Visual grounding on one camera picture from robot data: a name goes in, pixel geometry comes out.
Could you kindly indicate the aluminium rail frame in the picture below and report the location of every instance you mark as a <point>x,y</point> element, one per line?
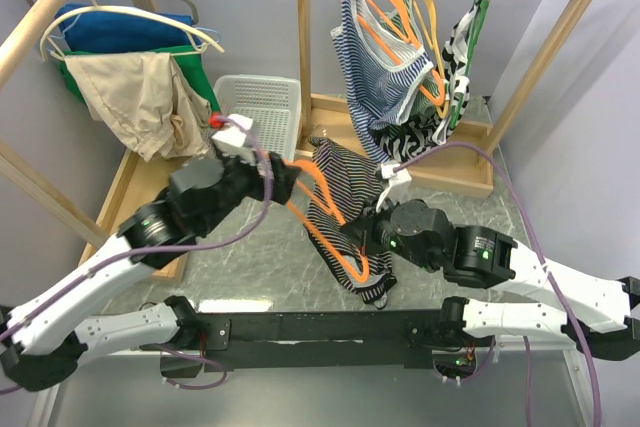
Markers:
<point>512,382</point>

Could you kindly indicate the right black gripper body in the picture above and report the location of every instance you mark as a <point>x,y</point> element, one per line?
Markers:
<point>388,236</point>

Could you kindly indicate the green hanger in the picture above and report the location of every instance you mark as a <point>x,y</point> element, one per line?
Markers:
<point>458,55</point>

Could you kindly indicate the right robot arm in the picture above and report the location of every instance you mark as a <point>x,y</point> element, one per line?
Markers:
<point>559,303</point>

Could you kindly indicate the blue white striped tank top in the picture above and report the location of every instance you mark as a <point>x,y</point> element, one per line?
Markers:
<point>383,76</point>

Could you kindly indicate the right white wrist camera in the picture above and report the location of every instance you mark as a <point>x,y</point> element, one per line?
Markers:
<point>394,180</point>

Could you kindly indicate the beige cloth garment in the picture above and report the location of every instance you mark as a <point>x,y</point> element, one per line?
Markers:
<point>188,141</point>

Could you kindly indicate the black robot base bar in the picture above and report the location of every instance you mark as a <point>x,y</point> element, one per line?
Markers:
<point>325,339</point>

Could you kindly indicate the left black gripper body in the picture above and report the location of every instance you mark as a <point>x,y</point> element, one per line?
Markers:
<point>239,179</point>

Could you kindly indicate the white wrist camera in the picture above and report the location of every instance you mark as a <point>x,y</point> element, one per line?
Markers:
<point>230,140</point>
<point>394,180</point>

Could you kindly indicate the green garment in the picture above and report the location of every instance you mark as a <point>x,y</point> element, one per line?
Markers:
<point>195,82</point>

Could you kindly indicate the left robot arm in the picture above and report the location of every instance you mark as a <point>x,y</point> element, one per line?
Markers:
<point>46,339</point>

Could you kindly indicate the left wooden clothes rack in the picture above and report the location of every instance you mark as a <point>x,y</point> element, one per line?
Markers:
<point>58,165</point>

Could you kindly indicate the yellow hanger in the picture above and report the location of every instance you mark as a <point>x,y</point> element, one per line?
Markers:
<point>430,33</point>

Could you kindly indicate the black white zebra garment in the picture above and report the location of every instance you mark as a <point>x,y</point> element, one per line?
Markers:
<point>423,130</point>

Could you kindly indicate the blue folded garment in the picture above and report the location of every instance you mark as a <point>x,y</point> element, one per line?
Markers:
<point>108,33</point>

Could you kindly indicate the white perforated plastic basket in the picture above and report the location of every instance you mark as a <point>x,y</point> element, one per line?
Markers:
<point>273,103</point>

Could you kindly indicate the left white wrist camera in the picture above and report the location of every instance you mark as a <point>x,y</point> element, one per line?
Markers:
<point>230,140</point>

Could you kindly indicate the cream white hanger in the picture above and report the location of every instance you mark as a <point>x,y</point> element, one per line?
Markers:
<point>199,40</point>

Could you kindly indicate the dark striped tank top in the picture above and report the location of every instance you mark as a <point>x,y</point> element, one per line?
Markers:
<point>352,183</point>

